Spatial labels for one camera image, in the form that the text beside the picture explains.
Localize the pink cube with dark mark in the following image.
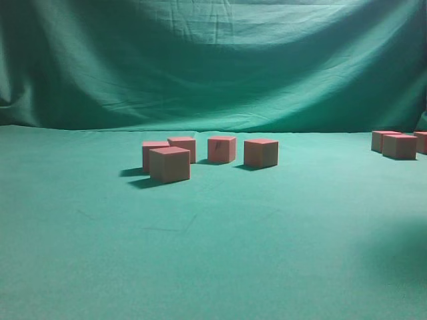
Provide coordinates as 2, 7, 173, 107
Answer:
207, 136, 237, 163

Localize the pink cube placed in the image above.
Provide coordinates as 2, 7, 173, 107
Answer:
167, 137, 196, 164
244, 138, 279, 168

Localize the pink cube far column rear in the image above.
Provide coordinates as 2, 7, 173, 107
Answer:
371, 131, 400, 153

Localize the pink cube column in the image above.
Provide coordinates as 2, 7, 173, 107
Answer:
413, 131, 427, 155
371, 131, 400, 153

